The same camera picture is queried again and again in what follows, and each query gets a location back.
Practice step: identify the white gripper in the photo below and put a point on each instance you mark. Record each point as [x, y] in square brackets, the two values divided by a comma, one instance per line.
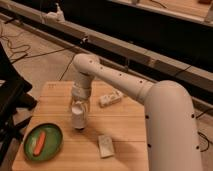
[81, 90]

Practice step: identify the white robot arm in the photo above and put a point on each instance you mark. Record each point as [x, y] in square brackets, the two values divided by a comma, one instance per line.
[171, 129]

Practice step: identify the green plate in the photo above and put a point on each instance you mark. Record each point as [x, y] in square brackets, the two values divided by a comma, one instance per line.
[52, 145]

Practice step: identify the orange carrot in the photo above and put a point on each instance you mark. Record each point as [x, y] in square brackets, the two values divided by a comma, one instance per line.
[39, 143]

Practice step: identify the black chair frame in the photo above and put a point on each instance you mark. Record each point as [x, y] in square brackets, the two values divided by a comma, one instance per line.
[13, 94]

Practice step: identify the grey metal rail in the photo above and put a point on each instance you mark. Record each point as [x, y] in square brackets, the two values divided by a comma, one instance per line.
[159, 43]

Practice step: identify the white object on rail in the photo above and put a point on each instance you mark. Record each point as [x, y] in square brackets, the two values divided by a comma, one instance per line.
[58, 15]

